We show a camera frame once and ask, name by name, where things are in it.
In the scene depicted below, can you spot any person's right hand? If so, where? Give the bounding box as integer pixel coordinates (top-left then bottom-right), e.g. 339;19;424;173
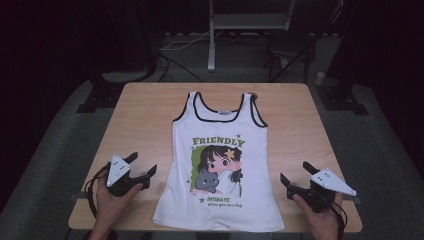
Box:
292;193;344;240

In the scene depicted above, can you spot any white printed tank top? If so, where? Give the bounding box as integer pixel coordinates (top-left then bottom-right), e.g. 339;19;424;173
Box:
152;91;286;233

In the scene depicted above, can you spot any black floor cable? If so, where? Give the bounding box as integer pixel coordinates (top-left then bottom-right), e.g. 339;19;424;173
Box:
156;54;204;84

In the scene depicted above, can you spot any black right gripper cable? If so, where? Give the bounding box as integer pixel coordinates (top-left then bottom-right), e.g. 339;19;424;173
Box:
329;201;348;240

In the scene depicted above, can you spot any black chair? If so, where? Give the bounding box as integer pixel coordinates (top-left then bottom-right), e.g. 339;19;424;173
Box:
264;33;318;84

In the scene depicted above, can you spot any white floor cable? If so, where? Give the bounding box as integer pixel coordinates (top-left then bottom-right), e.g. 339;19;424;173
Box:
159;30;221;52

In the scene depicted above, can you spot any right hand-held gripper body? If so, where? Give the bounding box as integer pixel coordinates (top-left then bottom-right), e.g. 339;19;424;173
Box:
286;167;358;214

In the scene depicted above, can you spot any black stand base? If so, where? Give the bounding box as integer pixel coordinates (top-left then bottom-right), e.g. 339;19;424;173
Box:
316;0;370;116
76;70;151;114

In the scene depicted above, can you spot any white metal stand frame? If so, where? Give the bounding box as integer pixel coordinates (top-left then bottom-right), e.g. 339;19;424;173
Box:
207;0;296;73

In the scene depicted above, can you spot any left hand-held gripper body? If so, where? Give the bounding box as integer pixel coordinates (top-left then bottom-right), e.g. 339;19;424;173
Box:
105;153;151;198

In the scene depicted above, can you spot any person's left hand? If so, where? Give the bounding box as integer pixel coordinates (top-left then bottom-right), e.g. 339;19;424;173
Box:
94;170;144;232

